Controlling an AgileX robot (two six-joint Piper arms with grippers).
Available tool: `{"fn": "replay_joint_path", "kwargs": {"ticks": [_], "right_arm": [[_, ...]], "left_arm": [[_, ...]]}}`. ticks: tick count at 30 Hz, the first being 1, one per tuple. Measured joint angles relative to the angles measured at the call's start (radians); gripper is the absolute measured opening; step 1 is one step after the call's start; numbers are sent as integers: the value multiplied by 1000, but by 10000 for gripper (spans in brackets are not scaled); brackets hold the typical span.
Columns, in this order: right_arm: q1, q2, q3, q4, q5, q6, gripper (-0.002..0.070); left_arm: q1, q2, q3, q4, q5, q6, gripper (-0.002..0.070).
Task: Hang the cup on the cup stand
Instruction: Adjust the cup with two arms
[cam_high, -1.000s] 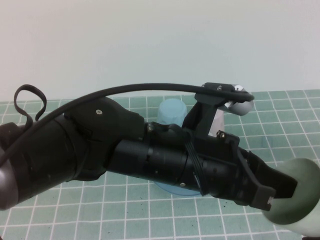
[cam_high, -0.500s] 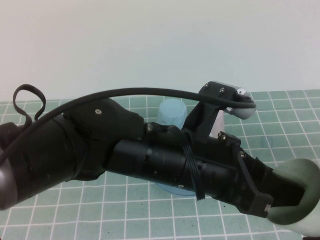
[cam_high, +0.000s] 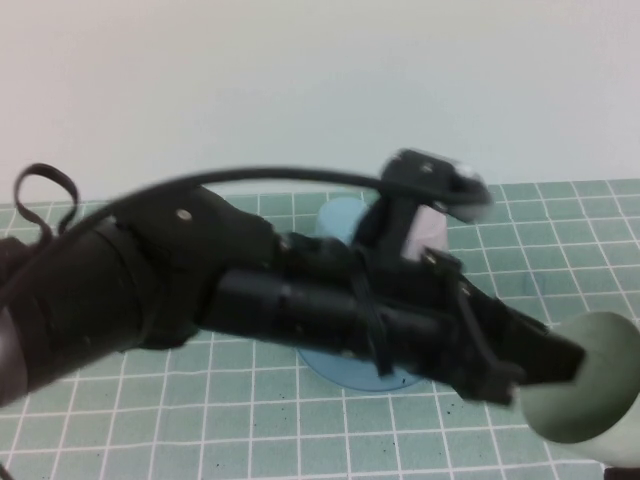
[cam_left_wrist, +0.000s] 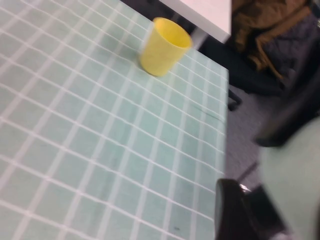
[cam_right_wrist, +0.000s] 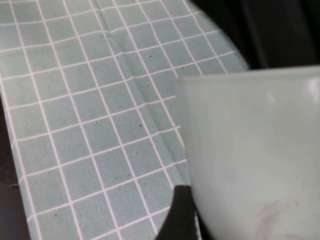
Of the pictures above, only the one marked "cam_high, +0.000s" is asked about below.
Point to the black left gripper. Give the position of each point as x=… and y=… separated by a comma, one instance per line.
x=325, y=305

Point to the light blue plastic cup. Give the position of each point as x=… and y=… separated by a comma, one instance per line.
x=340, y=215

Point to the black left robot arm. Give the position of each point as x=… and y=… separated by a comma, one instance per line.
x=100, y=280

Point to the light green plastic cup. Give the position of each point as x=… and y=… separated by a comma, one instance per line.
x=590, y=400

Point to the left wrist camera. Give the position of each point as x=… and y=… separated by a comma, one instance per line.
x=435, y=175

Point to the green white grid tablecloth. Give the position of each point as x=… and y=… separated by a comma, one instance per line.
x=150, y=425

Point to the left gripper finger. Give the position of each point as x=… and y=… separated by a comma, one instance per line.
x=512, y=387
x=535, y=350

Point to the light pink plastic cup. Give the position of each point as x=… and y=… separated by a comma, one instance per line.
x=425, y=230

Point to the blue cup stand, flower caps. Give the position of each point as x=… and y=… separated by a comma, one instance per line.
x=350, y=375

